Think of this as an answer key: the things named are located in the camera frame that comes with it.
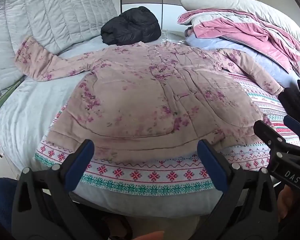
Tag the dark grey cloth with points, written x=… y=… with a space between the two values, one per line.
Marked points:
x=188 y=32

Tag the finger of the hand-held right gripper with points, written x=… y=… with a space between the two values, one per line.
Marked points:
x=296 y=127
x=268 y=135

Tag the pink floral padded coat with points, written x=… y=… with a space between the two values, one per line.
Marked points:
x=140 y=105

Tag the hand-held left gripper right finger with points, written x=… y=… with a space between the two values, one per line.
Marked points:
x=212 y=162

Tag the grey pillow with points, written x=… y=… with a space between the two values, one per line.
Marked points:
x=240 y=5

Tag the patterned white knit blanket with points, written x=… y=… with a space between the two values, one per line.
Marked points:
x=150 y=176

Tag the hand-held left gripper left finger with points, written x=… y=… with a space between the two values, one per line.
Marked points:
x=81 y=161

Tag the black puffer jacket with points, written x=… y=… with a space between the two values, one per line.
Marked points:
x=132 y=28

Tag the person's right hand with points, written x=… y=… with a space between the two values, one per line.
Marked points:
x=285 y=205

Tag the fringed striped towel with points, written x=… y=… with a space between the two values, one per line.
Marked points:
x=168 y=37

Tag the grey quilted headboard cushion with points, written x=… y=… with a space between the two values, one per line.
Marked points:
x=40 y=17

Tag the person's blue trousers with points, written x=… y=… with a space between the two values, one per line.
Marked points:
x=2 y=200

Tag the pink and grey quilt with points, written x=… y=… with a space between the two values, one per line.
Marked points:
x=242 y=27

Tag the light blue blanket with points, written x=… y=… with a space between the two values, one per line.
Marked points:
x=252 y=55

